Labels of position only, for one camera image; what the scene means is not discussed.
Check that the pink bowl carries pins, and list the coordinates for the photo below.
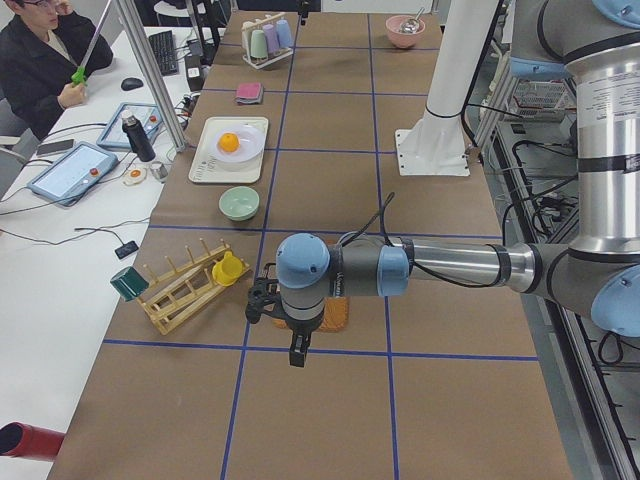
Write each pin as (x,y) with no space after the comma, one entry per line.
(400,39)

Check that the mint green bowl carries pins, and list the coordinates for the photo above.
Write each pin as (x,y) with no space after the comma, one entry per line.
(239,203)

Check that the dark green mug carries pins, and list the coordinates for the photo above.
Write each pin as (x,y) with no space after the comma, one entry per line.
(129,283)

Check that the small black device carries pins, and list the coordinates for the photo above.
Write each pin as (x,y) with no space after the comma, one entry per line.
(126,249)

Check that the black water bottle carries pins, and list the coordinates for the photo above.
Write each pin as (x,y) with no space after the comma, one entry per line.
(137,137)

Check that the teach pendant tablet near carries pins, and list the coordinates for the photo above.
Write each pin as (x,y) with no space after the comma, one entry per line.
(70,177)

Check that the pink and grey cloth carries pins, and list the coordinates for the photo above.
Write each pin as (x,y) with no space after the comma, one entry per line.
(249,93)

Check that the white round plate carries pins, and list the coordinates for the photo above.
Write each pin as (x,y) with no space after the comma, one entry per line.
(251,144)

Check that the metal scoop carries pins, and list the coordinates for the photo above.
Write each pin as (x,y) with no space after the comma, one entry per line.
(412,24)

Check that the smartphone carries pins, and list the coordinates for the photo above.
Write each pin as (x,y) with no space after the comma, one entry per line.
(56,147)

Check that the orange fruit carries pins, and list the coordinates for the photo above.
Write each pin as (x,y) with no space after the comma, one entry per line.
(229,142)

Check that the seated person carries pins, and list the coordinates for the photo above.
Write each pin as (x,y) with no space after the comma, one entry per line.
(41,48)

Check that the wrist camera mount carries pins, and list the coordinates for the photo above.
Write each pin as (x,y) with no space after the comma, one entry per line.
(264,297)

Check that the red cylinder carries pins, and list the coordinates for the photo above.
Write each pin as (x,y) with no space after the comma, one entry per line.
(19,440)

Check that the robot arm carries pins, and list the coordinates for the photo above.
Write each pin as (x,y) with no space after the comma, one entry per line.
(595,275)

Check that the fried egg toy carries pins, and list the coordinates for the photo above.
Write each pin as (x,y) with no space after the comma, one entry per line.
(134,176)

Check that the black computer mouse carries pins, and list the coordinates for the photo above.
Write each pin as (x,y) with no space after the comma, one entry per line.
(131,83)

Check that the teach pendant tablet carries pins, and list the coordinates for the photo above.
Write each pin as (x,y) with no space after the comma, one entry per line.
(142,116)
(70,177)

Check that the aluminium frame post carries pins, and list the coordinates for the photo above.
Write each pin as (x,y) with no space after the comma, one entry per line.
(142,51)

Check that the cream bear tray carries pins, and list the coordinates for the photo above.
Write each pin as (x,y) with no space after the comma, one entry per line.
(207,170)

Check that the wooden tray board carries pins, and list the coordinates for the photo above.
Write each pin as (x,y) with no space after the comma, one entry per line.
(336,314)

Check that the blue tumbler cup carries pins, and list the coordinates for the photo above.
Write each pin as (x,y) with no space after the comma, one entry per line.
(284,34)

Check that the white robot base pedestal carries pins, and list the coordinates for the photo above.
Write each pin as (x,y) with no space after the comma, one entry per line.
(435,146)

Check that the black keyboard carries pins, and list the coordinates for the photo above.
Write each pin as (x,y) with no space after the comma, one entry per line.
(164,51)

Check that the purple tumbler cup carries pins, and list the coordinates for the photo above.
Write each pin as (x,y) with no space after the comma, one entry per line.
(271,36)

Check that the teach pendant tablet far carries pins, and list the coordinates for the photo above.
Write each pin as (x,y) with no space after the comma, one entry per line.
(142,116)

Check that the wooden dish rack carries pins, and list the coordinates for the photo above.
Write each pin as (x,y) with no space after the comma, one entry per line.
(184,290)

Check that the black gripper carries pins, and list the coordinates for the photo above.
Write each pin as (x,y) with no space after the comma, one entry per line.
(300,328)

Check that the small metal cup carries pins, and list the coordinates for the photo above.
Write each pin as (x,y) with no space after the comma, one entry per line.
(158,170)

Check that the yellow plastic cup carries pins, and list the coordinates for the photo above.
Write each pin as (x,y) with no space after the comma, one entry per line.
(228,270)

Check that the green tumbler cup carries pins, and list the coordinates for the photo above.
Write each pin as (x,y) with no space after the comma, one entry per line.
(258,45)

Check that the white wire cup rack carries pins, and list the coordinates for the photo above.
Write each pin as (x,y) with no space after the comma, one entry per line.
(248,27)

